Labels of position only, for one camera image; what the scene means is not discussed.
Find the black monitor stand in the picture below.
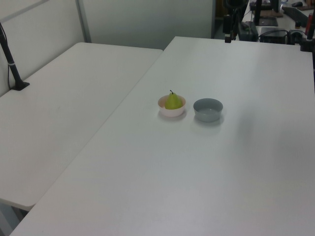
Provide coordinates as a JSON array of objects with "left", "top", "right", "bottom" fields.
[{"left": 254, "top": 0, "right": 279, "bottom": 27}]

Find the pink bowl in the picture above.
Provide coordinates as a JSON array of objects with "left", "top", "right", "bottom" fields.
[{"left": 157, "top": 95, "right": 187, "bottom": 118}]

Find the dark green box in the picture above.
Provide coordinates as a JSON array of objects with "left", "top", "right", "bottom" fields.
[{"left": 237, "top": 21, "right": 259, "bottom": 42}]

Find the black laptop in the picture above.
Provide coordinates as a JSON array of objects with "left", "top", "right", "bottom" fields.
[{"left": 282, "top": 5, "right": 315, "bottom": 23}]

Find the white side table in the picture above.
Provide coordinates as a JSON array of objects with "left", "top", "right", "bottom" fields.
[{"left": 0, "top": 42, "right": 164, "bottom": 212}]

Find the grey metal partition post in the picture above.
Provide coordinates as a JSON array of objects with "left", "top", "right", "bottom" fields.
[{"left": 75, "top": 0, "right": 92, "bottom": 44}]

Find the black clamp camera stand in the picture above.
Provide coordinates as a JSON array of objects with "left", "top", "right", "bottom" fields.
[{"left": 298, "top": 11, "right": 315, "bottom": 53}]

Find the black camera stand with cable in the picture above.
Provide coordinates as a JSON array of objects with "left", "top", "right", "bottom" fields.
[{"left": 0, "top": 21, "right": 31, "bottom": 92}]

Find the black equipment box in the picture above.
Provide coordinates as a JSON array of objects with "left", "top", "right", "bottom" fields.
[{"left": 258, "top": 27, "right": 289, "bottom": 44}]

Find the grey bowl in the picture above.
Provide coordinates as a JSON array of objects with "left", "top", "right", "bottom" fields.
[{"left": 192, "top": 98, "right": 224, "bottom": 123}]

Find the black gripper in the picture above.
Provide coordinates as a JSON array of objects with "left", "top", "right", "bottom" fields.
[{"left": 223, "top": 0, "right": 248, "bottom": 44}]

